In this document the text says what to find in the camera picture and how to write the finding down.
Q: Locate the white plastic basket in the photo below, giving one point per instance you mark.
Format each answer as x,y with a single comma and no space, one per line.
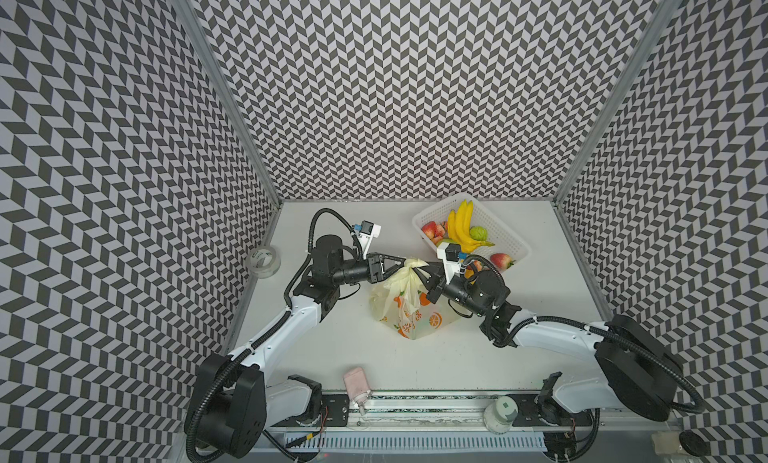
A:
505,239

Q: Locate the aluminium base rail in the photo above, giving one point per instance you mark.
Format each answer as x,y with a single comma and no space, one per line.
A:
437,411

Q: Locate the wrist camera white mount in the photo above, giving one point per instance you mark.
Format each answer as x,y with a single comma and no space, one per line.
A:
452,257
366,232

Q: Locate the yellow fake banana bunch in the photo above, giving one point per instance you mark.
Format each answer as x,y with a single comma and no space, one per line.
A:
459,228

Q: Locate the aluminium corner post left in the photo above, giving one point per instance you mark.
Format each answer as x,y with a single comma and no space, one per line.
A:
194,30

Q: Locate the aluminium corner post right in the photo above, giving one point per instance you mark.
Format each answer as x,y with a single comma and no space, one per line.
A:
642,52

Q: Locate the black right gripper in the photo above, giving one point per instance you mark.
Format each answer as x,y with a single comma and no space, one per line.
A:
437,283

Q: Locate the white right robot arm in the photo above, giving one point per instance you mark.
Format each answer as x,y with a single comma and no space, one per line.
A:
622,366

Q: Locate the aluminium corner post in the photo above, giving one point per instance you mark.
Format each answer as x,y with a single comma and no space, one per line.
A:
194,30
642,52

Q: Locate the clear tape roll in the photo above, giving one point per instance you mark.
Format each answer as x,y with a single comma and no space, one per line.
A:
263,261

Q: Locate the black cap jar right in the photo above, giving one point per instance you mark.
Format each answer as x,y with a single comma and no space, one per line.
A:
692,444

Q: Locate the green fake custard apple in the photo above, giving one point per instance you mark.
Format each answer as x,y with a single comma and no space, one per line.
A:
479,233

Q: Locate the white green small bottle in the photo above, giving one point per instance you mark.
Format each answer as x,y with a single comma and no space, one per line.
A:
500,415

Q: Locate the pink cloth pad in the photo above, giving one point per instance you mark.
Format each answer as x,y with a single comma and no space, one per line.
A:
357,386

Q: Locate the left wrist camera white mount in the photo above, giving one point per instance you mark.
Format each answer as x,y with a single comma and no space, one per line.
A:
366,232

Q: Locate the white vent grille strip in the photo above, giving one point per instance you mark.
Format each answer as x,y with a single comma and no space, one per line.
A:
423,443

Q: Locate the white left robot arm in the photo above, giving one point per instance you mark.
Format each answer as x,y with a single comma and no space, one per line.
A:
233,402

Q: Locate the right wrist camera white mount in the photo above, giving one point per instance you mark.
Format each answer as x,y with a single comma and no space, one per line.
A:
452,257

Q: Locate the translucent cream plastic bag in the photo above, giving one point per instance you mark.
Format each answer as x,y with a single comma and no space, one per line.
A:
401,304

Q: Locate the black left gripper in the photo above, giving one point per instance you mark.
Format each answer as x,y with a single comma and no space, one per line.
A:
375,261

